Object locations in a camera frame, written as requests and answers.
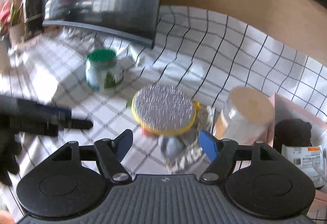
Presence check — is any grey blue sock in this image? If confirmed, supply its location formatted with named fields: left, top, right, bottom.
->
left=155, top=105, right=216, bottom=174

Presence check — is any round silver yellow sponge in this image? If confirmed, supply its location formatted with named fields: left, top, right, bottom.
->
left=131, top=83, right=201, bottom=136

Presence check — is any black cat plush toy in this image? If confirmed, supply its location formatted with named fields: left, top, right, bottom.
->
left=273, top=119, right=312, bottom=153

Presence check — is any black gloved left hand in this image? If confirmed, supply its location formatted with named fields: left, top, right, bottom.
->
left=0, top=129, right=22, bottom=186

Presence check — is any pink cardboard box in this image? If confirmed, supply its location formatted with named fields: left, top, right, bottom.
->
left=268, top=93, right=327, bottom=194

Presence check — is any wet wipes packet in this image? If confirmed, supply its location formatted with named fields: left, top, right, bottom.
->
left=281, top=144, right=326, bottom=188

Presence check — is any black speaker box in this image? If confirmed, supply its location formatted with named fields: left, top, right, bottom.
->
left=23, top=0, right=45, bottom=41

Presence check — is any green lid glass jar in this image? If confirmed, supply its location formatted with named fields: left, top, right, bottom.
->
left=85, top=48, right=123, bottom=92

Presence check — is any clear plastic jar tan lid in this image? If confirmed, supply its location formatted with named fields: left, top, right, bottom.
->
left=214, top=86, right=274, bottom=145

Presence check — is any white grid tablecloth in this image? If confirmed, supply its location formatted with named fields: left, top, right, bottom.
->
left=0, top=5, right=327, bottom=222

